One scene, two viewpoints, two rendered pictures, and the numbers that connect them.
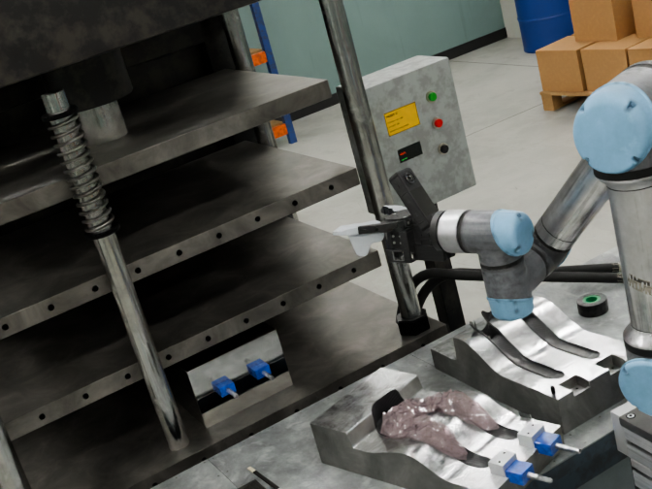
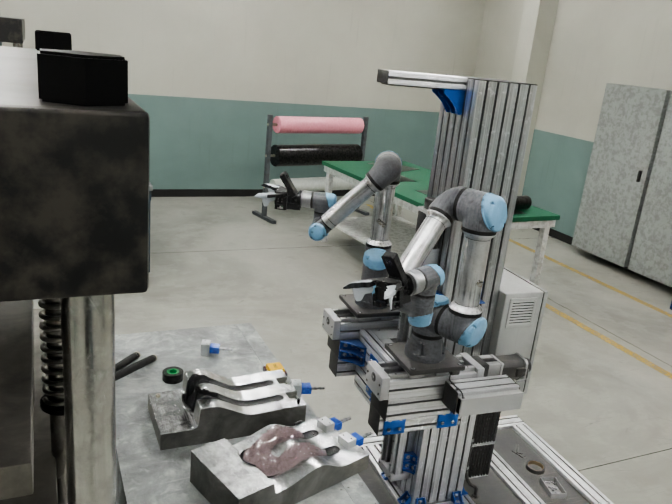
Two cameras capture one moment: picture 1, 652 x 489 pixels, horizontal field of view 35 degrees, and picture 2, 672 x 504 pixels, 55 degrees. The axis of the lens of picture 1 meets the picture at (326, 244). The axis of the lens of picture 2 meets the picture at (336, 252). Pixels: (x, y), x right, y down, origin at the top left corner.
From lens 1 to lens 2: 2.51 m
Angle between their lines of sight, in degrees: 86
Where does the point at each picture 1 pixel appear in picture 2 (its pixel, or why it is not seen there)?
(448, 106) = not seen: hidden behind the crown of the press
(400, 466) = (312, 479)
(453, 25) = not seen: outside the picture
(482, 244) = (434, 283)
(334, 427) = (259, 487)
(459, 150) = not seen: hidden behind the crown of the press
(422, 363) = (143, 454)
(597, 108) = (498, 202)
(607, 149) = (499, 221)
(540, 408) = (287, 419)
